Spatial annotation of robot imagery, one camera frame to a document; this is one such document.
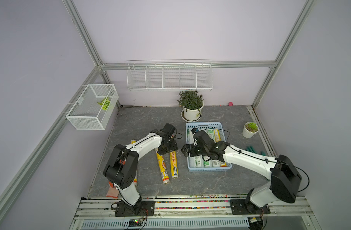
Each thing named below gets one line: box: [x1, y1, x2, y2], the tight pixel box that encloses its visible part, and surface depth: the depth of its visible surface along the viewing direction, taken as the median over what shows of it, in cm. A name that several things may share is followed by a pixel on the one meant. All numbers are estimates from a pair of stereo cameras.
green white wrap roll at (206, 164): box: [203, 160, 211, 168], surface depth 86 cm
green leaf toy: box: [96, 96, 111, 111], surface depth 84 cm
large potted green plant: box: [176, 90, 205, 122], surface depth 104 cm
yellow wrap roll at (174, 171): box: [169, 150, 179, 179], surface depth 87 cm
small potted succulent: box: [242, 121, 259, 139], surface depth 98 cm
